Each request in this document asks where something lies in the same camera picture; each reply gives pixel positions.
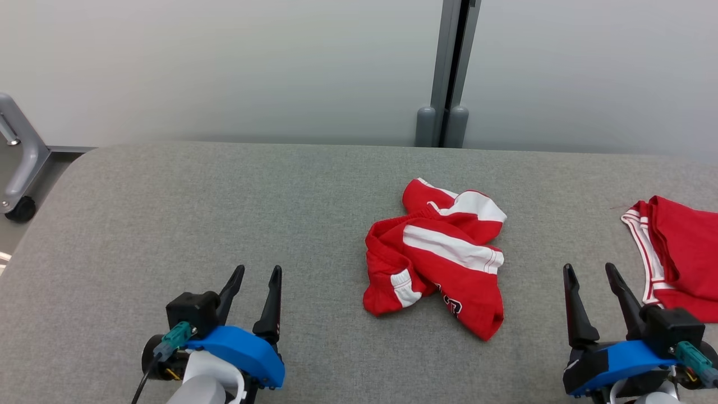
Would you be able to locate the grey partition post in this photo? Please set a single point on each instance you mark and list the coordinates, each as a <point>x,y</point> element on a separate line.
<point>449,67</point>

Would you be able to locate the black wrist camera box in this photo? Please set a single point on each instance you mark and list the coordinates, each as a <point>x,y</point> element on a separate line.
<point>673,328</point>
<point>193,311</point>

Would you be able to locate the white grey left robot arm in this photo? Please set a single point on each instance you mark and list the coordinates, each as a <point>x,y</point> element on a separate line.
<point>196,390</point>

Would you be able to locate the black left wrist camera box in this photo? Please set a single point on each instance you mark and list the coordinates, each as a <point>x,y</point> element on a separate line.
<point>193,311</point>

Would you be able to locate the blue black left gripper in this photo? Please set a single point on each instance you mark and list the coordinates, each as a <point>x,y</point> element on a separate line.
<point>247,353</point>

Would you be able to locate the red white basketball jersey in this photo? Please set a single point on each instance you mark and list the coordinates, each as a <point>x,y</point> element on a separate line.
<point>690,247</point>

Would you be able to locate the red white striped shorts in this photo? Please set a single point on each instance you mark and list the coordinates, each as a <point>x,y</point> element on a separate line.
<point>443,280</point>

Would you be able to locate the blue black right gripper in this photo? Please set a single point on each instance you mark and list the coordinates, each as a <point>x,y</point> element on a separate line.
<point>622,359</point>

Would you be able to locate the grey metal cart frame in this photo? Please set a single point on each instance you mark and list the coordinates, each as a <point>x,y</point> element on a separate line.
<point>25,146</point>

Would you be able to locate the black caster wheel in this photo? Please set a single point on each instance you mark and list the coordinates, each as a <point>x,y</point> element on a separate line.
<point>21,209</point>

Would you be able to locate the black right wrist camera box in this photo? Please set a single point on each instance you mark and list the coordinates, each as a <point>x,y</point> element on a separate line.
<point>673,328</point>

